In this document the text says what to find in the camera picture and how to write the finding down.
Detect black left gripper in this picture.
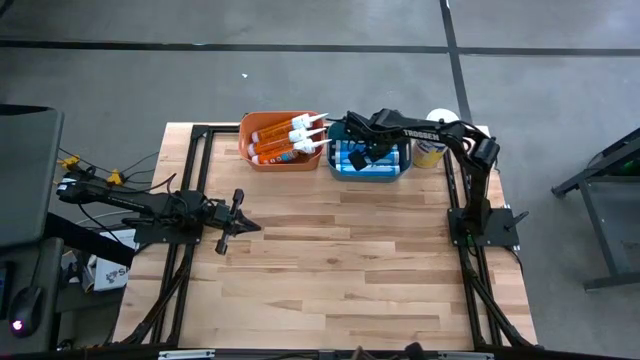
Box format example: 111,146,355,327
209,188,262,255

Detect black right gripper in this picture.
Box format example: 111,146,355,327
345,107,404,172

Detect orange silicone sealant tube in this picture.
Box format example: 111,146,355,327
247,127,329,157
249,138,333,166
250,112,330,144

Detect yellow Lysol wipes canister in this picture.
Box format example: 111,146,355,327
412,108,460,170

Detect teal plastic basket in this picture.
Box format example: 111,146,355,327
327,121,414,184

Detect orange plastic basket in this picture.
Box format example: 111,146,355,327
238,110,327,173

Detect white cardboard box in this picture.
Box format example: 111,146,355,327
92,228,137,293

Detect black diagonal strut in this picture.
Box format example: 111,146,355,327
44,212,137,268

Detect dark grey desk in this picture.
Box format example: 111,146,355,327
0,237,65,354

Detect dark grey panel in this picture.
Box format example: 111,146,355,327
0,104,65,249

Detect black computer mouse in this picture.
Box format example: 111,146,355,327
8,285,44,339

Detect dark grey metal stand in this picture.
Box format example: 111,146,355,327
549,127,640,292

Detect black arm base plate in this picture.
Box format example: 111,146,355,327
448,207,521,250
133,219,206,246

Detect black metal table frame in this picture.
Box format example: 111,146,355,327
114,122,539,351

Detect white cable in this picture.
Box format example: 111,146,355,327
87,209,132,224

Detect silver metal bracket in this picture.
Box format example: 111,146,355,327
437,351,495,360
157,349,217,360

